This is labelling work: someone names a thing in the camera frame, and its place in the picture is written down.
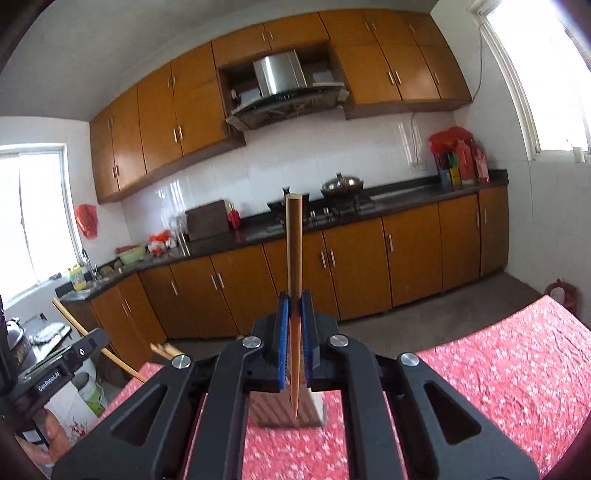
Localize perforated metal utensil holder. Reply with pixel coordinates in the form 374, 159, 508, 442
249, 387, 326, 428

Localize hanging red plastic bag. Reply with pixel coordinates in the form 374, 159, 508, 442
75, 204, 99, 239

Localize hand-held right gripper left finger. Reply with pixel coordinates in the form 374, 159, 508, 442
51, 291, 291, 480

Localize person's left hand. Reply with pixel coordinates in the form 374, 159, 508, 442
16, 408, 70, 467

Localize black cooking pot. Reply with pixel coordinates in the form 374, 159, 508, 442
267, 187, 311, 214

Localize colourful upright boxes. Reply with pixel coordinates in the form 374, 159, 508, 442
434, 152, 463, 188

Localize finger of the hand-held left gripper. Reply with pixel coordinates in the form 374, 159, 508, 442
69, 328, 109, 370

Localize black kitchen countertop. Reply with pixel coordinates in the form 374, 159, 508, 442
55, 170, 509, 301

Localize clear glass cups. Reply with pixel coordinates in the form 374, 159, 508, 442
168, 216, 191, 245

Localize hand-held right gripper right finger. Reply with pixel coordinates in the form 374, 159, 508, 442
300, 290, 541, 480

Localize pink floral tablecloth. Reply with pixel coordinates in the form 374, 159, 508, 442
97, 295, 591, 480

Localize white bucket green label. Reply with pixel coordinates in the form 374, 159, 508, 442
73, 373, 108, 417

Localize metal sink faucet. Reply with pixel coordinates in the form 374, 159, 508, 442
81, 248, 100, 281

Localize steel range hood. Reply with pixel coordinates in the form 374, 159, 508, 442
225, 50, 350, 131

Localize red gas cylinder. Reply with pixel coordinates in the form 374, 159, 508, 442
546, 278, 581, 317

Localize grey cloth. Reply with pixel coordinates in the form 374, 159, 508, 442
29, 322, 66, 346

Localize gas stove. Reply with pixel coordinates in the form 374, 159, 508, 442
268, 196, 376, 227

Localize red bottles and packets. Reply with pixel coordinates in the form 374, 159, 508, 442
455, 138, 490, 184

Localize dark wooden box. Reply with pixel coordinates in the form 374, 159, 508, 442
185, 199, 229, 241

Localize wok with metal lid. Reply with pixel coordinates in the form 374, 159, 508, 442
321, 173, 365, 198

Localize wooden kitchen cabinets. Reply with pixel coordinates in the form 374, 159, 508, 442
89, 9, 472, 204
65, 185, 510, 340

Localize wooden upper kitchen cabinets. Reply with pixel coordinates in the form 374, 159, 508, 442
89, 9, 472, 204

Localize small window over sink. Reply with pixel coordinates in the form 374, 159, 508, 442
0, 143, 79, 296

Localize large bright window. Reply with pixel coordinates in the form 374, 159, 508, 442
466, 0, 591, 160

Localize wooden lower kitchen cabinets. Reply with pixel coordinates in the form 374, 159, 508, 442
65, 185, 510, 340

